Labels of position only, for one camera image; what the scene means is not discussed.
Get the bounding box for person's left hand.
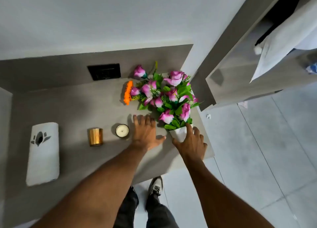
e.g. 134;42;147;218
132;114;167;150

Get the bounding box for person's right hand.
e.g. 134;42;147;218
172;123;208;161

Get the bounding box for white flower pot pink flowers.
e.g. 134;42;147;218
130;61;202;143

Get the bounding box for gold glass candle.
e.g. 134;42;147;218
88;128;104;147
115;124;130;138

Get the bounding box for orange tiger toy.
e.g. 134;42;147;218
123;80;134;106

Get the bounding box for white cylinder air freshener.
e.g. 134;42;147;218
25;122;60;187

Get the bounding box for person's right forearm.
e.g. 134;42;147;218
179;157;275;228

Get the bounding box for person's left forearm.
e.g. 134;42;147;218
31;143;149;228

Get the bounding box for person's grey shoe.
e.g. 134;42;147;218
148;176;164;197

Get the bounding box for person's dark trousers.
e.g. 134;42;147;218
113;185;179;228

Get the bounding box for grey table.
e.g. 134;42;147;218
0;73;215;228

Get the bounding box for grey wardrobe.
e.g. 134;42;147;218
191;0;317;112

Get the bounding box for white pillow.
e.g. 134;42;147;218
250;0;317;83

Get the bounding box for black wall socket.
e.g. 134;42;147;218
87;63;122;81

